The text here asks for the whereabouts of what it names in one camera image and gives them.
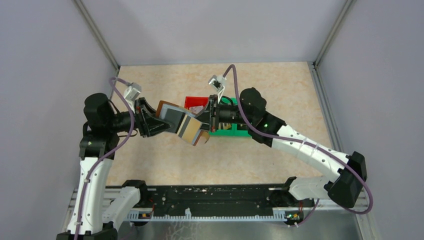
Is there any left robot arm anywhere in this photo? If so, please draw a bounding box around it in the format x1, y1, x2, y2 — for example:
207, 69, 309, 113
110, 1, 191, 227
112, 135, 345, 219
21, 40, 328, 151
56, 93, 172, 240

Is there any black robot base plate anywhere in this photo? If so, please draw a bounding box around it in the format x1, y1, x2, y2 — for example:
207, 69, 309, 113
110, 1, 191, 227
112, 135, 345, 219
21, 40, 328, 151
135, 183, 315, 217

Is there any brown leather card holder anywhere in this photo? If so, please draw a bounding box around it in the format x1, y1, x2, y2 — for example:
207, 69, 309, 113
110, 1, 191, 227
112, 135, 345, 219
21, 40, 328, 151
155, 100, 210, 146

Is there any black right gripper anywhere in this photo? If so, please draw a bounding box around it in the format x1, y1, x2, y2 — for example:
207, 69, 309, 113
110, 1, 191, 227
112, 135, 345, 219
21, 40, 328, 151
186, 94, 254, 134

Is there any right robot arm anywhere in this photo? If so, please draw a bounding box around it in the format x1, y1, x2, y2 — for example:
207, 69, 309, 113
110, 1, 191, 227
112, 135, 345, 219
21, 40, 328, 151
196, 87, 374, 211

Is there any red plastic bin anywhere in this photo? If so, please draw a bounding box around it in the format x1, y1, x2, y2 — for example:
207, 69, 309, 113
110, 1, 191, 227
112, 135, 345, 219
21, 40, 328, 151
184, 96, 209, 111

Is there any silver VIP card pile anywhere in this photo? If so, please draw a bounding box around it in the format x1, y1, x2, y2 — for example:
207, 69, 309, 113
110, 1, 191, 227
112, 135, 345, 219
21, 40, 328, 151
188, 105, 204, 115

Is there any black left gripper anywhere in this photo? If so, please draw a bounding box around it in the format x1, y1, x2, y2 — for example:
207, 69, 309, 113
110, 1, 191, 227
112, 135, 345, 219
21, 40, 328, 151
107, 96, 175, 138

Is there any aluminium frame rail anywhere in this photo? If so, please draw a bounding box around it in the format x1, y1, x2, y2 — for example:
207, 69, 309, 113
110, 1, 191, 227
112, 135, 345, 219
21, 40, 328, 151
67, 187, 370, 223

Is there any green bin with gold cards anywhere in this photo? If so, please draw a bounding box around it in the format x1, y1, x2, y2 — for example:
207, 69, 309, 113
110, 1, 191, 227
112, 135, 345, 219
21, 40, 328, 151
209, 96, 251, 138

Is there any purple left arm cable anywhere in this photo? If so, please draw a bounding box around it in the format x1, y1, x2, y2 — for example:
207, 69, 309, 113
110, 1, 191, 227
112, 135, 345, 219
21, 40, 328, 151
73, 77, 136, 240

